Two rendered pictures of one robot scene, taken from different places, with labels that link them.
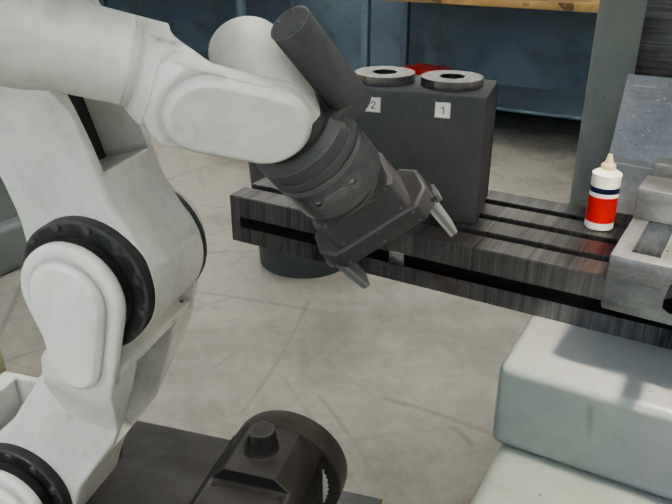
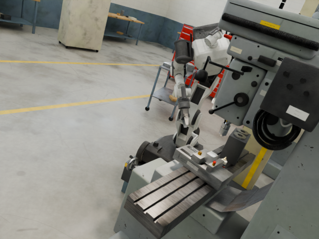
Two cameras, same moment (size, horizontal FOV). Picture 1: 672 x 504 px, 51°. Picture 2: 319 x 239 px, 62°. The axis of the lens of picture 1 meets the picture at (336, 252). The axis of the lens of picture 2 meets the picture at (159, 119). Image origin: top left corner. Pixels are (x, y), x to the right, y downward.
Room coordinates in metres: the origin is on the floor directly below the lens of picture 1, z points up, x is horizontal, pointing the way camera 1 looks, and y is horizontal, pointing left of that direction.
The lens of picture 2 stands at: (0.54, -1.91, 1.76)
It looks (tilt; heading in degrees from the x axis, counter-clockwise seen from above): 23 degrees down; 92
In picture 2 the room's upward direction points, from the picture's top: 19 degrees clockwise
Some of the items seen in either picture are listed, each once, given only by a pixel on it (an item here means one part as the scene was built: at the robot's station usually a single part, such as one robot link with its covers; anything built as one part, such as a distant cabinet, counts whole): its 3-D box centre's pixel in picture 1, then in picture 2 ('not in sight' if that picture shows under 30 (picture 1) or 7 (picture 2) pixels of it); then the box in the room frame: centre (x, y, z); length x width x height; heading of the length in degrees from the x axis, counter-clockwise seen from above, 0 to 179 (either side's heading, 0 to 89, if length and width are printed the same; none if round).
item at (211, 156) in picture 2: not in sight; (210, 158); (0.84, -0.47, 1.03); 0.06 x 0.05 x 0.06; 58
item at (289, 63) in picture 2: not in sight; (299, 93); (0.95, -0.91, 1.62); 0.20 x 0.09 x 0.21; 151
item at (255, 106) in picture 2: not in sight; (276, 107); (1.02, -0.56, 1.47); 0.24 x 0.19 x 0.26; 61
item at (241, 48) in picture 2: not in sight; (267, 56); (0.89, -0.49, 1.68); 0.34 x 0.24 x 0.10; 151
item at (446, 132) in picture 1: (414, 140); (235, 144); (1.05, -0.12, 1.02); 0.22 x 0.12 x 0.20; 71
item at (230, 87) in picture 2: not in sight; (242, 91); (0.85, -0.47, 1.47); 0.21 x 0.19 x 0.32; 61
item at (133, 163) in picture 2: not in sight; (136, 166); (0.41, -0.22, 0.62); 0.16 x 0.12 x 0.12; 151
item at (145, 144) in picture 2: not in sight; (143, 151); (0.41, 0.23, 0.50); 0.20 x 0.05 x 0.20; 73
